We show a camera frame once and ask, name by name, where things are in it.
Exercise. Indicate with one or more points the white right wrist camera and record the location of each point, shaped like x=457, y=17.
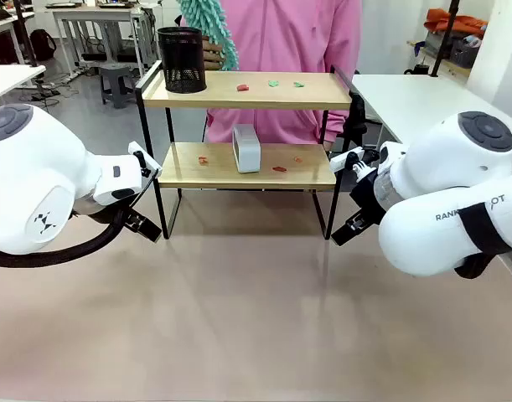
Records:
x=343, y=159

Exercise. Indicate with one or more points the white desk with metal legs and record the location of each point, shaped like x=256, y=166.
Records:
x=96, y=12

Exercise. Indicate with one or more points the person's right hand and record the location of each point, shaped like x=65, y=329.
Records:
x=213, y=52

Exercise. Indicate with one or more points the white side table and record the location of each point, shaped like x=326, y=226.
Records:
x=8, y=79

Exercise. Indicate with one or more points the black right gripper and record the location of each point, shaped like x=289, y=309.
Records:
x=366, y=197

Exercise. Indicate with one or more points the orange cloth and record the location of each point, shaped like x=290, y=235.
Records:
x=456, y=21

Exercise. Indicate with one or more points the black camera pole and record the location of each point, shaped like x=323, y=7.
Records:
x=26, y=33
x=445, y=37

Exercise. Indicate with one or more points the person's left hand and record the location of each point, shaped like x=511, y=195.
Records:
x=329, y=145

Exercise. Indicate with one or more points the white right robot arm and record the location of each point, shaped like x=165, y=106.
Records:
x=448, y=167

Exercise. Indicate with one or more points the teal microfiber duster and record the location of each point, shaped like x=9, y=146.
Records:
x=205, y=19

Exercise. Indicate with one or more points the white rounded table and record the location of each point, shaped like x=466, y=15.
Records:
x=402, y=100

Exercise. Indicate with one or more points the black backpack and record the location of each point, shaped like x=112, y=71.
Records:
x=42, y=44

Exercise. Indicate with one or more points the green paper scrap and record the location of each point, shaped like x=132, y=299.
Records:
x=298, y=84
x=273, y=83

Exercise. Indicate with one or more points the white rectangular speaker box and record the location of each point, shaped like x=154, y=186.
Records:
x=249, y=153

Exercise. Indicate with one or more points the black chair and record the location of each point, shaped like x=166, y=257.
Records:
x=358, y=117

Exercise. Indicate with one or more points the grey plastic stool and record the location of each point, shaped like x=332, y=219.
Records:
x=115, y=84

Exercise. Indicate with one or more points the black storage basket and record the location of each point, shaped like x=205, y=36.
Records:
x=465, y=52

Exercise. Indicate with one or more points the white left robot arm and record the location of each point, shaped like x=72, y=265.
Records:
x=37, y=167

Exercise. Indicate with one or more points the two-tier wooden metal shelf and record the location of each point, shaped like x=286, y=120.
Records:
x=247, y=97

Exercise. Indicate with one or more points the person in pink hoodie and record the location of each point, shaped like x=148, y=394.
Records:
x=280, y=42

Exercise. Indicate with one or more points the red paper scrap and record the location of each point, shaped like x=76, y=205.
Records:
x=242, y=87
x=279, y=169
x=203, y=160

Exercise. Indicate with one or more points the black mesh pen holder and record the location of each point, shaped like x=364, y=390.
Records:
x=182, y=58

